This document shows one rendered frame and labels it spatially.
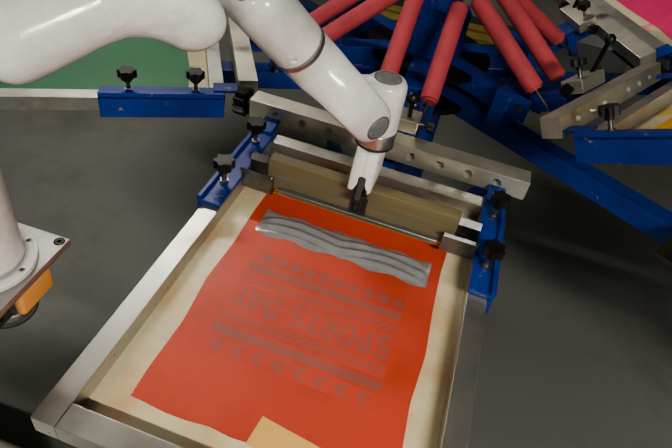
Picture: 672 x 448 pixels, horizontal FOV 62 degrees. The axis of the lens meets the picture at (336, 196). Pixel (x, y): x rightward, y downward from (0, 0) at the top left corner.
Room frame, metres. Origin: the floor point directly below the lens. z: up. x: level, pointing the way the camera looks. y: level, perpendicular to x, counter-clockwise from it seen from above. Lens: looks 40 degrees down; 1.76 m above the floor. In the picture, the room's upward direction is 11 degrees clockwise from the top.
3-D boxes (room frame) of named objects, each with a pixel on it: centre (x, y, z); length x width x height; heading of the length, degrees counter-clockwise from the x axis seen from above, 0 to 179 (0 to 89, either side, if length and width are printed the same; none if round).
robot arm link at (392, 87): (0.87, -0.02, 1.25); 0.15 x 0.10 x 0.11; 130
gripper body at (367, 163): (0.89, -0.05, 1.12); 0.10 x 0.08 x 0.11; 169
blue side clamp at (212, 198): (0.96, 0.22, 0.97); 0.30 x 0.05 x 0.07; 169
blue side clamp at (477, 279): (0.85, -0.33, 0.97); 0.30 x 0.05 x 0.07; 169
